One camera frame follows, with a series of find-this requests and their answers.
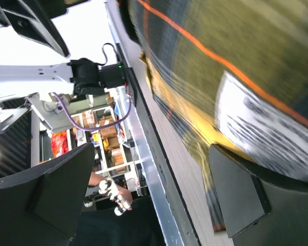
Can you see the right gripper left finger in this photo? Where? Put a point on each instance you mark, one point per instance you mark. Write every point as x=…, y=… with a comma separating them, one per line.
x=41, y=205

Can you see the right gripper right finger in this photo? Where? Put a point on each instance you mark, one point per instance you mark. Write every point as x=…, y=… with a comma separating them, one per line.
x=259, y=206

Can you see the yellow plaid long sleeve shirt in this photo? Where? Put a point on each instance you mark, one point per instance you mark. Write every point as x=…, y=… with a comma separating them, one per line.
x=231, y=73

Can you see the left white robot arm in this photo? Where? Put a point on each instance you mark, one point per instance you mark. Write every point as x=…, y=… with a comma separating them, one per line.
x=32, y=20

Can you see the person's hand with controller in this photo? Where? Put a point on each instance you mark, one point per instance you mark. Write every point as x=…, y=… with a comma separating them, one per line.
x=107, y=187

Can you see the cluttered background storage shelf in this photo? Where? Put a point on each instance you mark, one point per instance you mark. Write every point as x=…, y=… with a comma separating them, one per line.
x=114, y=153

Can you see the aluminium rail frame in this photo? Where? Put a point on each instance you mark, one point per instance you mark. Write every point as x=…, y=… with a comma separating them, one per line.
x=161, y=183

